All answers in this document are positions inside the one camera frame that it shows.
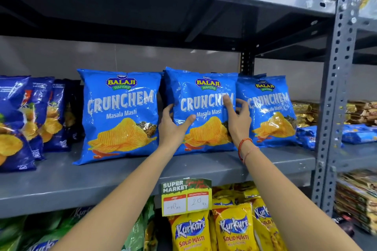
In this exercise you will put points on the person's left forearm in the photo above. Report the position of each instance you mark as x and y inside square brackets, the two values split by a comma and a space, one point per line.
[123, 200]

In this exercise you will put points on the person's right hand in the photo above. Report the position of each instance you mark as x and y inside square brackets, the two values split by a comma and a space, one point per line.
[240, 125]

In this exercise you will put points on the yellow green price tag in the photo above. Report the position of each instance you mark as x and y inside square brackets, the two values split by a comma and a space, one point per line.
[186, 197]

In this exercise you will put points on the row of green snack packets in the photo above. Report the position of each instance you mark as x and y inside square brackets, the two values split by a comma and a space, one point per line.
[44, 230]

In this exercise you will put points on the row of yellow snack packets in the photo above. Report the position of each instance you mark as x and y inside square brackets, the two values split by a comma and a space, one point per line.
[235, 227]

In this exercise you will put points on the stack of gold packets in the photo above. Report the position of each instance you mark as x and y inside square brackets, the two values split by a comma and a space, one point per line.
[303, 111]

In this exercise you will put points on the person's right forearm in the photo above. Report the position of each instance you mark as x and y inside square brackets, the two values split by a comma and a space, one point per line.
[288, 200]

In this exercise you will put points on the person's left thumb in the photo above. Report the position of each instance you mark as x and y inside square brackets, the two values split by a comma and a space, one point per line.
[187, 123]

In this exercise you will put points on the grey metal side rack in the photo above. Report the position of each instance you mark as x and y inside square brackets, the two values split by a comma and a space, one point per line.
[353, 156]

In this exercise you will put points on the grey metal shelving rack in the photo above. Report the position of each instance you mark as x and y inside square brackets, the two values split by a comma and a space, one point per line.
[88, 183]

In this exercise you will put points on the person's left hand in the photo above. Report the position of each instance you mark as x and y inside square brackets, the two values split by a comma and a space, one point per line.
[169, 133]

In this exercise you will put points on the person's right thumb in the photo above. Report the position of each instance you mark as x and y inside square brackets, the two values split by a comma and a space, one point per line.
[228, 105]

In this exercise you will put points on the stack of yellow striped packets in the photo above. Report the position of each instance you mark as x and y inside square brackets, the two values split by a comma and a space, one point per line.
[356, 197]

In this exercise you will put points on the pile of flat blue packets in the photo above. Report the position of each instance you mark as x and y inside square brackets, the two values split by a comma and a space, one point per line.
[359, 134]

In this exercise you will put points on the dark blue chips bag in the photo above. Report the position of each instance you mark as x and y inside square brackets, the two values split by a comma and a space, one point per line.
[56, 118]
[11, 130]
[73, 106]
[39, 97]

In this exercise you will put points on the light blue chips bag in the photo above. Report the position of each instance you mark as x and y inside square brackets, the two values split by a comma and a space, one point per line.
[117, 112]
[271, 112]
[203, 89]

